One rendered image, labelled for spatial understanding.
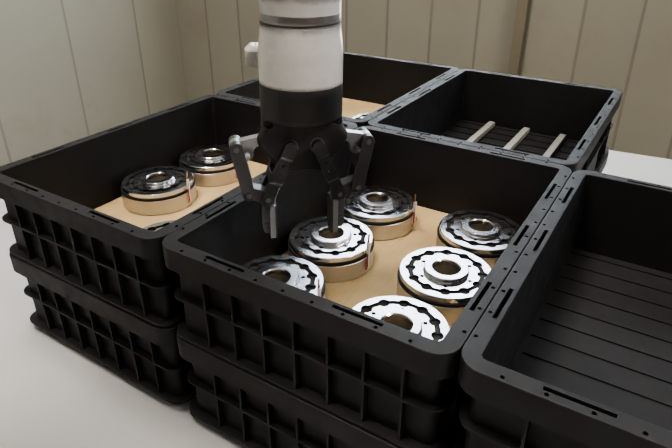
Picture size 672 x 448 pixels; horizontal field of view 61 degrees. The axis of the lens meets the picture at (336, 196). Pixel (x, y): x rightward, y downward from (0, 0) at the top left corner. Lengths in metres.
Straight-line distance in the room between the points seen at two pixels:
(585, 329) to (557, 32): 1.93
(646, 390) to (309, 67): 0.41
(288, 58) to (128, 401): 0.45
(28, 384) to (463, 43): 2.14
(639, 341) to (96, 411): 0.59
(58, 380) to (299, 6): 0.54
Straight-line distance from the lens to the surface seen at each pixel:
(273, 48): 0.49
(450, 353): 0.43
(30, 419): 0.77
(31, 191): 0.72
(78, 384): 0.79
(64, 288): 0.76
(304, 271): 0.62
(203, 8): 3.17
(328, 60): 0.49
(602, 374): 0.60
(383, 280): 0.67
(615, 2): 2.46
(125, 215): 0.85
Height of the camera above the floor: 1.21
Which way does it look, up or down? 26 degrees down
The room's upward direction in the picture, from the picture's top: straight up
